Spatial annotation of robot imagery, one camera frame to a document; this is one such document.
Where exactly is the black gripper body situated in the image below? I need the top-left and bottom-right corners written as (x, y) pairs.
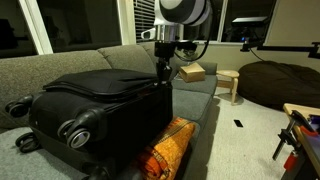
top-left (154, 41), bottom-right (196, 82)

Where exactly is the black rolling suitcase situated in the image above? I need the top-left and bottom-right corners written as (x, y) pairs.
top-left (5, 69), bottom-right (173, 180)

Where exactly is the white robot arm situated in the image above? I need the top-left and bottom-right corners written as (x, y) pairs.
top-left (141, 0), bottom-right (214, 83)

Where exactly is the dark bean bag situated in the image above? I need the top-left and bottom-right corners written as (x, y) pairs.
top-left (237, 61), bottom-right (320, 110)

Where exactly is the brown cardboard box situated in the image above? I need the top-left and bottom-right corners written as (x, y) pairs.
top-left (179, 63), bottom-right (205, 83)

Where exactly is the small wooden stool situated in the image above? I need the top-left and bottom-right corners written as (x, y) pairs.
top-left (217, 70), bottom-right (239, 105)

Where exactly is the small black floor object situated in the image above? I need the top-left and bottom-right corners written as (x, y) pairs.
top-left (234, 119), bottom-right (243, 127)

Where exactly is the orange patterned cushion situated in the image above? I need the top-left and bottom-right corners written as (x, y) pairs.
top-left (137, 117), bottom-right (196, 180)

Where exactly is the black red bar clamp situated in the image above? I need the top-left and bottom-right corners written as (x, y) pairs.
top-left (272, 110), bottom-right (319, 171)

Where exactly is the wooden workbench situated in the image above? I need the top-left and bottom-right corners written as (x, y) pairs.
top-left (281, 103), bottom-right (320, 180)

